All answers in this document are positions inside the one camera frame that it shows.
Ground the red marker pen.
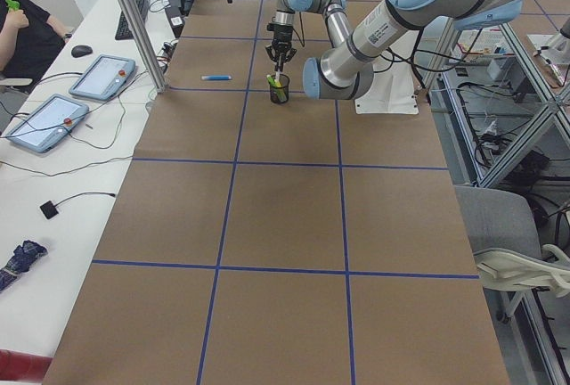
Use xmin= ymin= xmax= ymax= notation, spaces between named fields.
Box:
xmin=274 ymin=59 xmax=282 ymax=87

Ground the green marker pen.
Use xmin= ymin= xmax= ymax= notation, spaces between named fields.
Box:
xmin=266 ymin=74 xmax=283 ymax=104

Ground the blue marker pen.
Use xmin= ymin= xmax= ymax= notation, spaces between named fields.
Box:
xmin=200 ymin=74 xmax=232 ymax=81

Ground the black mesh pen cup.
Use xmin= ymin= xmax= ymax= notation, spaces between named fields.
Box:
xmin=266 ymin=73 xmax=289 ymax=104

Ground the black keyboard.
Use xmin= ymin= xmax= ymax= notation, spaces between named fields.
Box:
xmin=114 ymin=0 xmax=151 ymax=41

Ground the far teach pendant tablet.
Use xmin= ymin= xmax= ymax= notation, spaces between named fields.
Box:
xmin=69 ymin=54 xmax=136 ymax=101

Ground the teach pendant tablet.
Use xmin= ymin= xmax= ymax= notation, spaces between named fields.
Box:
xmin=5 ymin=94 xmax=90 ymax=153
xmin=69 ymin=54 xmax=136 ymax=101

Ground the black computer mouse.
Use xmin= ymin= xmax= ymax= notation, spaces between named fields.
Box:
xmin=70 ymin=45 xmax=93 ymax=58

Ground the brown paper table cover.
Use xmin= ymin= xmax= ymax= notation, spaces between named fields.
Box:
xmin=45 ymin=0 xmax=509 ymax=384

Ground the seated person in black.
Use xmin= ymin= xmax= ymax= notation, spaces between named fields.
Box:
xmin=1 ymin=0 xmax=70 ymax=92

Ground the near teach pendant tablet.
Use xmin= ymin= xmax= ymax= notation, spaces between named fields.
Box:
xmin=5 ymin=94 xmax=90 ymax=153

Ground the small black square device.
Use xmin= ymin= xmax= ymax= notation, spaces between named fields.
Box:
xmin=39 ymin=201 xmax=59 ymax=219

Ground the grey office chair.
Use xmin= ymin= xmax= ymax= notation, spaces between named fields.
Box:
xmin=454 ymin=185 xmax=569 ymax=324

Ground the folded blue umbrella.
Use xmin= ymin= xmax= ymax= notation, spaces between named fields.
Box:
xmin=1 ymin=240 xmax=48 ymax=291

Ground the aluminium frame post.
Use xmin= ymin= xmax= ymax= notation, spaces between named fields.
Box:
xmin=118 ymin=0 xmax=167 ymax=94

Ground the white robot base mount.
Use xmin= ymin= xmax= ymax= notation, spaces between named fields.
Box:
xmin=354 ymin=31 xmax=419 ymax=115

